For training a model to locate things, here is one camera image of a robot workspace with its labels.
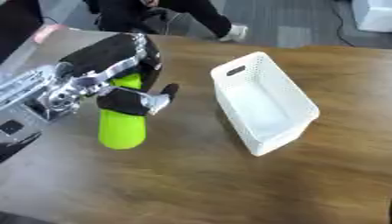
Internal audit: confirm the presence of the lime green cylinder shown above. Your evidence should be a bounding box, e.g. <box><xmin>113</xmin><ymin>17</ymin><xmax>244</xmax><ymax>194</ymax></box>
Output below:
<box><xmin>96</xmin><ymin>73</ymin><xmax>149</xmax><ymax>151</ymax></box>

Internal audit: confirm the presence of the white perforated plastic basket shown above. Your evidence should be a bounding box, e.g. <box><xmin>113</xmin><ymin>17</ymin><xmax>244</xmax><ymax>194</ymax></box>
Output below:
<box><xmin>209</xmin><ymin>51</ymin><xmax>322</xmax><ymax>158</ymax></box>

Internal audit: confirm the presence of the person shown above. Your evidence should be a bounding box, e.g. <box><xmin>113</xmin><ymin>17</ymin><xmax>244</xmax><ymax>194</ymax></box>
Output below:
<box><xmin>82</xmin><ymin>0</ymin><xmax>250</xmax><ymax>43</ymax></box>

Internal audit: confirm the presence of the black cable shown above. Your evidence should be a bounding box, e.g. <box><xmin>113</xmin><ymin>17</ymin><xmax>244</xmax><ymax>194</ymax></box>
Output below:
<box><xmin>325</xmin><ymin>0</ymin><xmax>357</xmax><ymax>47</ymax></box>

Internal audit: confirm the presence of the person's hand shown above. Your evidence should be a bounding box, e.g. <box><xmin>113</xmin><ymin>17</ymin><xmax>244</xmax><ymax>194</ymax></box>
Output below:
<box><xmin>31</xmin><ymin>24</ymin><xmax>71</xmax><ymax>45</ymax></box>

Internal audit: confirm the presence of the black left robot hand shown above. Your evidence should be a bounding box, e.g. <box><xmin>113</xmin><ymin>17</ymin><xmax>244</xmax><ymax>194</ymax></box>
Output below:
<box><xmin>58</xmin><ymin>32</ymin><xmax>181</xmax><ymax>116</ymax></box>

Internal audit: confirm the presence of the white cabinet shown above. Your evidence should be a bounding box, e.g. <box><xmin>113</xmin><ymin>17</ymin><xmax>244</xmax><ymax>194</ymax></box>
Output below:
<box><xmin>350</xmin><ymin>0</ymin><xmax>392</xmax><ymax>33</ymax></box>

